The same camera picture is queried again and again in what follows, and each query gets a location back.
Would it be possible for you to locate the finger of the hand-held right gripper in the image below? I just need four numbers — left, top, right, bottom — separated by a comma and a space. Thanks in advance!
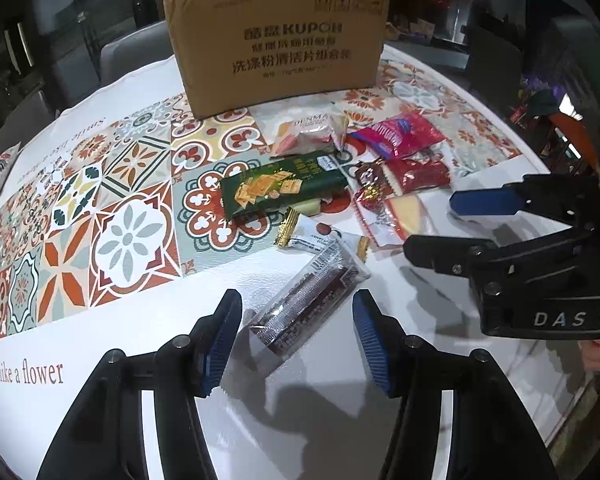
448, 174, 600, 233
402, 230, 531, 282

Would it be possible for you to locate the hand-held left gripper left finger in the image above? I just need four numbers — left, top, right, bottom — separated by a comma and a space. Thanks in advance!
35, 289, 243, 480

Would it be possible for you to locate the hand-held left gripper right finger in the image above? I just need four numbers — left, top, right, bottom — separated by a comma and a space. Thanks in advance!
352, 289, 566, 480

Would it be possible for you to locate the clear yellow wafer packet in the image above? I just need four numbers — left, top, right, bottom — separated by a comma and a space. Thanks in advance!
357, 195, 426, 248

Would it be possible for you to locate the red shiny snack packet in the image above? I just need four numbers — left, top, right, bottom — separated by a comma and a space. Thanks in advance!
384, 157, 452, 196

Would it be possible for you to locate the red gold candy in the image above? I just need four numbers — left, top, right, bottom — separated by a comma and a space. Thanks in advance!
355, 185, 388, 211

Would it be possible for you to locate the dark chocolate bar clear wrapper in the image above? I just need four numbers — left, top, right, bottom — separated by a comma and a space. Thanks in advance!
249, 240, 372, 358

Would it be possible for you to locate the brown candy wrapper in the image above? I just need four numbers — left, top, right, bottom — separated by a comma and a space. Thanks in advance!
355, 160, 388, 186

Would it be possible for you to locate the magenta snack packet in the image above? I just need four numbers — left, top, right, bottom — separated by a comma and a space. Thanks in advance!
347, 112, 448, 161

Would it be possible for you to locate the white gold-edged snack packet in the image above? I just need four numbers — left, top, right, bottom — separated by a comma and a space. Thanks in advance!
275, 207, 371, 261

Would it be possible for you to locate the clear bottle with yellow cap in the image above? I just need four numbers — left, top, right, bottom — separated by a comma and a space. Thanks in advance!
292, 199, 331, 217

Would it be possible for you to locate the green cracker packet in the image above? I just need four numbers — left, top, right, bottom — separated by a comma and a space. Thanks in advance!
219, 151, 352, 221

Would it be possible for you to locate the white puffed snack bag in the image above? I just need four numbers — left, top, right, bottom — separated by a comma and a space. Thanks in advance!
270, 112, 353, 157

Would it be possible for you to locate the brown cardboard box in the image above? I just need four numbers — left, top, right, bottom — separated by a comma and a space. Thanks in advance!
162, 0, 392, 120

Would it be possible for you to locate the person's right hand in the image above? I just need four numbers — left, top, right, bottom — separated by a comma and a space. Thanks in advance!
578, 169, 600, 374

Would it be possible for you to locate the orange brown wooden chair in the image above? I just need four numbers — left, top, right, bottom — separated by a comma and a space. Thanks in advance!
550, 110, 600, 167

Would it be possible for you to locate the dark green cloth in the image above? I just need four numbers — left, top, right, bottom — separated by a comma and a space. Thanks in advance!
527, 91, 563, 118

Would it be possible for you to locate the colourful printed bag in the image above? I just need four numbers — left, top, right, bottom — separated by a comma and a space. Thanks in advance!
520, 72, 568, 106

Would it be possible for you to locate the black dining chair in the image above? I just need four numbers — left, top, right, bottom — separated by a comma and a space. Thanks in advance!
475, 30, 526, 113

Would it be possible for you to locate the patterned tile print tablecloth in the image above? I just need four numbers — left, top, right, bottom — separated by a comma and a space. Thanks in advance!
0, 45, 546, 346

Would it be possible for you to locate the grey dining chair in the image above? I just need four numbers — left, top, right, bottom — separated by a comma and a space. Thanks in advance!
100, 20, 176, 91
0, 91, 58, 155

